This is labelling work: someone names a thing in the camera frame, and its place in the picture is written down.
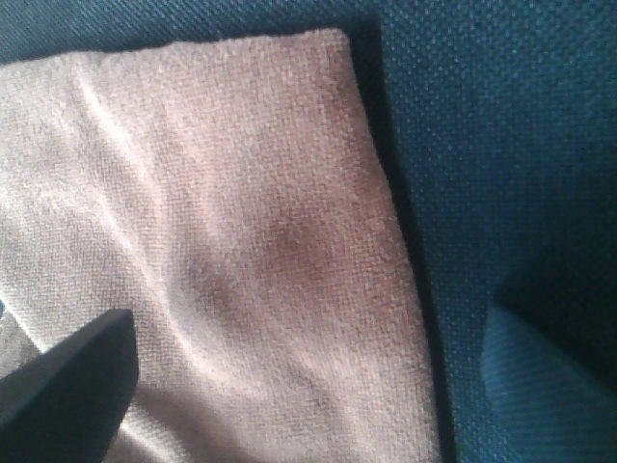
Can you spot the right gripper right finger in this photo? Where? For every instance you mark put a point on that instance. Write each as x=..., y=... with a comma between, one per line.
x=546, y=406

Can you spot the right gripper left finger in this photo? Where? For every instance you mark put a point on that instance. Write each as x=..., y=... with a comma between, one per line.
x=67, y=404

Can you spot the brown towel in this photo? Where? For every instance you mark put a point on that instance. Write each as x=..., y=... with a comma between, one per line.
x=229, y=194

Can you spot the black table cloth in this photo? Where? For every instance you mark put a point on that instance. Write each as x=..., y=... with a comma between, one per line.
x=496, y=124

